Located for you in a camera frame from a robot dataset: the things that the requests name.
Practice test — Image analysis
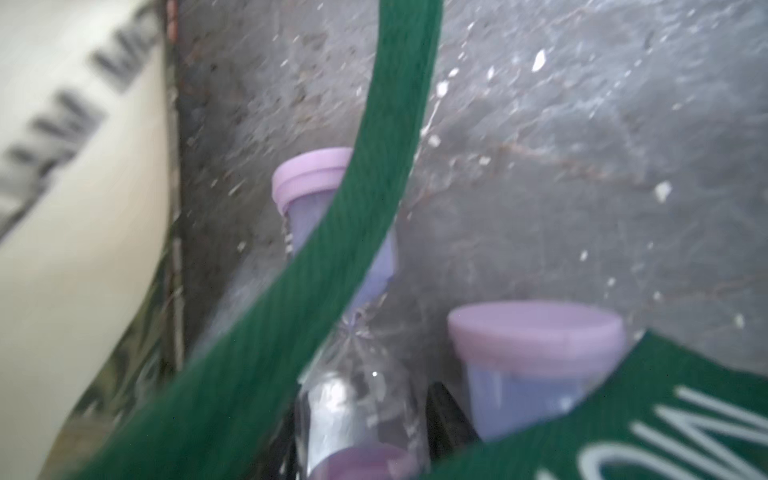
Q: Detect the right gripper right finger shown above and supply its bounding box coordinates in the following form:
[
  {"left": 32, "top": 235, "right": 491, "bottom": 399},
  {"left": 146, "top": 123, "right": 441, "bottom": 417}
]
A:
[{"left": 425, "top": 382, "right": 480, "bottom": 462}]

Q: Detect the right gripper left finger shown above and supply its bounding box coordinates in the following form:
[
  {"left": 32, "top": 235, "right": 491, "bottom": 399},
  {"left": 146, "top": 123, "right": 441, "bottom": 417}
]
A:
[{"left": 257, "top": 403, "right": 298, "bottom": 480}]

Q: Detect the purple hourglass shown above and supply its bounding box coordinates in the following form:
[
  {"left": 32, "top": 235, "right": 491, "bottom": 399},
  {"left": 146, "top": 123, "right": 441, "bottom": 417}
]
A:
[{"left": 272, "top": 147, "right": 429, "bottom": 479}]

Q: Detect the purple hourglass front floor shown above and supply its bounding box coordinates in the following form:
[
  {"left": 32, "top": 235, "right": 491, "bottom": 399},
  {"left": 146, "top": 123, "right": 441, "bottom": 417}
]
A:
[{"left": 447, "top": 300, "right": 627, "bottom": 441}]

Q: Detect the cream canvas tote bag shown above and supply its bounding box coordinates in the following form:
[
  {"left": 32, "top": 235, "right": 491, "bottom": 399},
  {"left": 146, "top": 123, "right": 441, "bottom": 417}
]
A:
[{"left": 1, "top": 1, "right": 767, "bottom": 479}]

